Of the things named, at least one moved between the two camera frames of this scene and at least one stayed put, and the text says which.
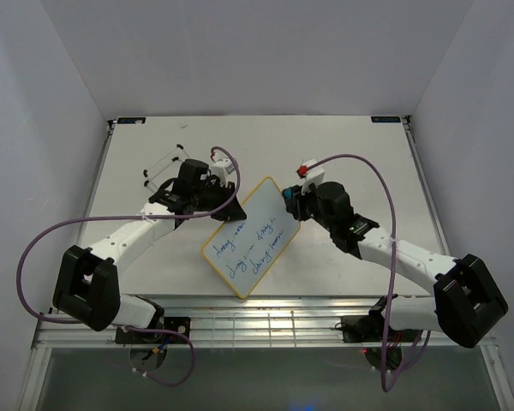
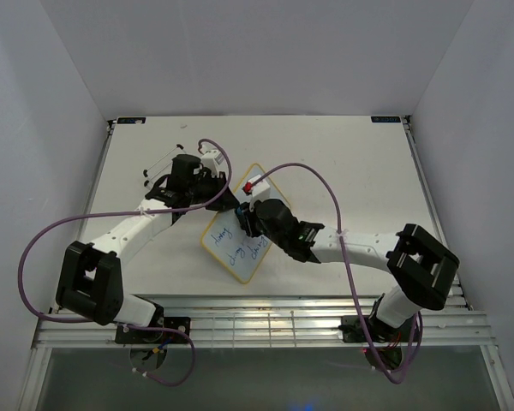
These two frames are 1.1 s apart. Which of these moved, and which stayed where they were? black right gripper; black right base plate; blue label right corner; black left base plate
Moved: black right gripper
Stayed: black right base plate; blue label right corner; black left base plate
